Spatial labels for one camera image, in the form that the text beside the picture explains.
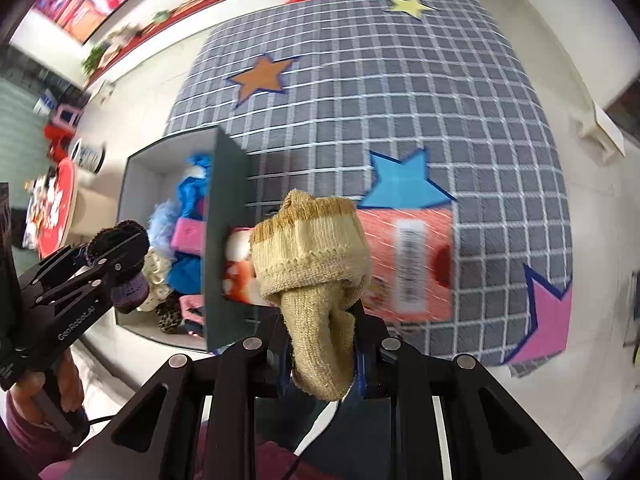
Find person's left forearm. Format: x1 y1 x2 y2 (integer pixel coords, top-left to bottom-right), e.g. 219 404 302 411
0 400 66 480

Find cream satin scrunchie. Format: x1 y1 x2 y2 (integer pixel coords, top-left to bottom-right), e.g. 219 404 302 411
139 250 176 313

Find blue plush toy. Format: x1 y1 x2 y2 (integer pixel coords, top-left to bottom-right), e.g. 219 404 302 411
177 152 213 221

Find red plastic stool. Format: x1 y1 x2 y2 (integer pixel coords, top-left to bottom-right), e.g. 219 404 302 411
44 125 76 158

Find white storage box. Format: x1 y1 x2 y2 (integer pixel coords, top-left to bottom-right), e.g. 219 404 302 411
114 127 261 353

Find beige knitted sock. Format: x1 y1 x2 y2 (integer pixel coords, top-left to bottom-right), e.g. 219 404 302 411
250 189 373 401

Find white red-topped tv cabinet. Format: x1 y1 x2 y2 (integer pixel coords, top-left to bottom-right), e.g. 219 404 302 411
82 0 306 91

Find white blue ceramic jar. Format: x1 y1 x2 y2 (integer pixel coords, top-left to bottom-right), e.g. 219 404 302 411
70 140 106 173

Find small green potted plant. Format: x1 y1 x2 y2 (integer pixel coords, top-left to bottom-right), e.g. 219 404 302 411
82 42 108 78

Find person's maroon top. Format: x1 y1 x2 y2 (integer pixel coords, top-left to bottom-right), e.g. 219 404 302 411
37 425 326 480

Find pink striped fuzzy cloth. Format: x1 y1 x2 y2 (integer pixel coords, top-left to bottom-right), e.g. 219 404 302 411
179 295 206 336

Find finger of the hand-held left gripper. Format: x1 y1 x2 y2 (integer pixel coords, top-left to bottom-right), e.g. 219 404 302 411
30 234 150 326
17 245 91 293

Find cartoon print tissue packet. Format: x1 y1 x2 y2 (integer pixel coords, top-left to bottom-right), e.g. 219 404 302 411
225 207 456 321

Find person's left hand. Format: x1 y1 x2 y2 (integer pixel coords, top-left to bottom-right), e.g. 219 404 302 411
6 352 87 433

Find blue fuzzy cloth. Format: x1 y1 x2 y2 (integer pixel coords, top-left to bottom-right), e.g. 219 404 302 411
167 252 206 293

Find figurines on table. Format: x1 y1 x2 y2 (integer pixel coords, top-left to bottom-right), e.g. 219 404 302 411
22 175 63 241

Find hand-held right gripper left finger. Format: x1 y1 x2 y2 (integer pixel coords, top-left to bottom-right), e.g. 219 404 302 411
77 320 293 480

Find grey checked star tablecloth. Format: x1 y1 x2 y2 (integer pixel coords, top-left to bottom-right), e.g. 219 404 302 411
162 0 573 378

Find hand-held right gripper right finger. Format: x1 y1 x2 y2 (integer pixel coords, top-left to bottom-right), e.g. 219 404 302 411
350 305 583 480

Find person's blue jeans leg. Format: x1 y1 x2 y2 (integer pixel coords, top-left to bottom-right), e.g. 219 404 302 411
255 400 393 480

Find pink plastic stool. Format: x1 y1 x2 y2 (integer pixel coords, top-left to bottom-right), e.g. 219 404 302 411
52 105 83 131

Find leopard print scrunchie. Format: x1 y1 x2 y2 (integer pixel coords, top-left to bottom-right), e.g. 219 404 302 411
155 292 183 333

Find light blue fluffy scrunchie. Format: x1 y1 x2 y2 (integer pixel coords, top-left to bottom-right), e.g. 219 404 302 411
149 200 181 251

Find round red table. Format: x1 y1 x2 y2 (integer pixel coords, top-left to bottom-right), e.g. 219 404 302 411
20 157 118 256

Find dark purple sock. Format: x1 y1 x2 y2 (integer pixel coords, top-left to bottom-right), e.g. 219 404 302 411
87 220 151 313

